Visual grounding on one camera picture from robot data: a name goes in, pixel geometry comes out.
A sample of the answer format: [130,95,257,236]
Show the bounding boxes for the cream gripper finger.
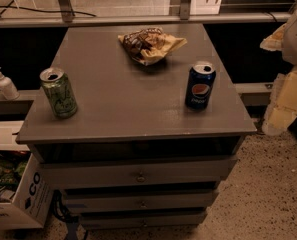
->
[262,66,297,136]
[260,24,286,51]

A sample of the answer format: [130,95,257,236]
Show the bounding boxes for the green soda can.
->
[40,67,78,118]

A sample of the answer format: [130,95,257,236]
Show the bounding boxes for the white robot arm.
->
[260,8,297,136]

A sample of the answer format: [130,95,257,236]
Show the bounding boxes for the blue Pepsi can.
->
[185,61,216,110]

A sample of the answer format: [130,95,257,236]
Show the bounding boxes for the brown chip bag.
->
[118,27,187,66]

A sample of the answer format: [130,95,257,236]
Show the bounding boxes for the grey drawer cabinet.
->
[17,24,255,229]

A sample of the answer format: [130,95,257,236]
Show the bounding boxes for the white pump bottle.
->
[0,71,19,100]

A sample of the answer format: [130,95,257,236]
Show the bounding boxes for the white cardboard box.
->
[0,155,53,230]

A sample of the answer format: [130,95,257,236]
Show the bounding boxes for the green snack bags in box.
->
[0,151,31,193]

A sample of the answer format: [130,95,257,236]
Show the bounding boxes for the black cables under cabinet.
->
[51,189,80,224]

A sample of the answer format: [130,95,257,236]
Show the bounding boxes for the black cable on shelf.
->
[0,5,98,18]

